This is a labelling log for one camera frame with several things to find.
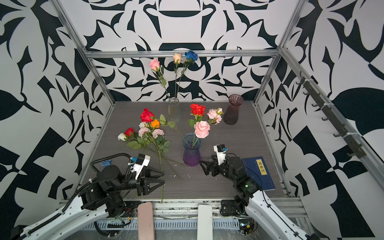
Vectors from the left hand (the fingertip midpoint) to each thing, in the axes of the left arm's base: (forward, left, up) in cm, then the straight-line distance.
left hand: (164, 176), depth 60 cm
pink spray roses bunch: (+17, -16, +8) cm, 25 cm away
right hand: (+12, -19, -12) cm, 26 cm away
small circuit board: (-15, -36, -26) cm, 47 cm away
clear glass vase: (+47, 0, -12) cm, 49 cm away
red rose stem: (+27, -14, +8) cm, 32 cm away
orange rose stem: (+42, +12, -21) cm, 48 cm away
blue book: (+11, -48, -24) cm, 55 cm away
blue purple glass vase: (+18, -11, -8) cm, 23 cm away
